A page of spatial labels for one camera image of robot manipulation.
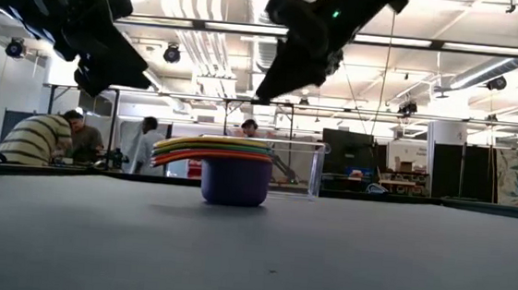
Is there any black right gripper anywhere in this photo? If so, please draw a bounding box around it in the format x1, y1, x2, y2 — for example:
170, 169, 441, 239
255, 0, 359, 109

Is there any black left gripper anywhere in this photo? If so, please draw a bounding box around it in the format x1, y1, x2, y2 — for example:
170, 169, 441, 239
12, 0, 158, 103

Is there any green measuring cup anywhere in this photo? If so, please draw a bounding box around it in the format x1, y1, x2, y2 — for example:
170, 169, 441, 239
151, 137, 273, 163

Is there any yellow measuring cup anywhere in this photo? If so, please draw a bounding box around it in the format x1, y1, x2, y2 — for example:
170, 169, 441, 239
152, 131, 273, 159

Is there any orange measuring cup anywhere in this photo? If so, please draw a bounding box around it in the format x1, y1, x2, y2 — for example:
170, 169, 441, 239
149, 147, 274, 177

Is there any purple measuring cup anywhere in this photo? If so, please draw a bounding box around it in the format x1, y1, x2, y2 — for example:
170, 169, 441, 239
198, 156, 273, 210

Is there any clear plastic basket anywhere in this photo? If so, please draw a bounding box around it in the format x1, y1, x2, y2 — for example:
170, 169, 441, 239
193, 132, 332, 203

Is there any white column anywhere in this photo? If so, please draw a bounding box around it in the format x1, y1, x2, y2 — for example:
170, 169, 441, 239
40, 52, 87, 118
423, 91, 473, 199

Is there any person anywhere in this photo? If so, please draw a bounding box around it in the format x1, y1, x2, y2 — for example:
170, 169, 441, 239
130, 114, 171, 177
59, 107, 108, 167
0, 109, 76, 170
238, 116, 263, 140

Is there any small black bench device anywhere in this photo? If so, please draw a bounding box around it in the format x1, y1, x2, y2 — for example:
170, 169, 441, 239
106, 146, 132, 174

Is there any large black monitor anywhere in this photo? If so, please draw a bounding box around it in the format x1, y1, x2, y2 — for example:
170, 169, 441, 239
318, 127, 378, 179

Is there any dark blue panel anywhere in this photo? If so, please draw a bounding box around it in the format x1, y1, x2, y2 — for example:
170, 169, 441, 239
0, 108, 36, 147

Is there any blue box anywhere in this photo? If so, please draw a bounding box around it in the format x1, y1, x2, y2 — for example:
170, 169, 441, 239
345, 165, 378, 181

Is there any wooden background desk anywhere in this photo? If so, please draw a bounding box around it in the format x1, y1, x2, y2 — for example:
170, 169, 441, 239
377, 170, 426, 198

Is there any black partition panel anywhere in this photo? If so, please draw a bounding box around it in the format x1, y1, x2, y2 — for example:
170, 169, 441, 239
429, 141, 500, 205

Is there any silver ventilation duct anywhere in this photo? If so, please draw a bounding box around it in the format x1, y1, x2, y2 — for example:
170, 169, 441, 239
241, 0, 312, 79

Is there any black background metal frame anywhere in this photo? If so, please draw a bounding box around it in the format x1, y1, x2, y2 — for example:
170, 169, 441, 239
36, 80, 518, 206

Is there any black metal rig frame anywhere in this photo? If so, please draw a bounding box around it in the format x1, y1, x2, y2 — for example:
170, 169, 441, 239
113, 11, 518, 59

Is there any coiled white cable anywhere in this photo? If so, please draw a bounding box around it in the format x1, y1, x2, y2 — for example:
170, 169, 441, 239
365, 181, 391, 196

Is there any floral wall cloth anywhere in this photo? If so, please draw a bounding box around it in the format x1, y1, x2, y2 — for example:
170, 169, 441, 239
491, 146, 518, 208

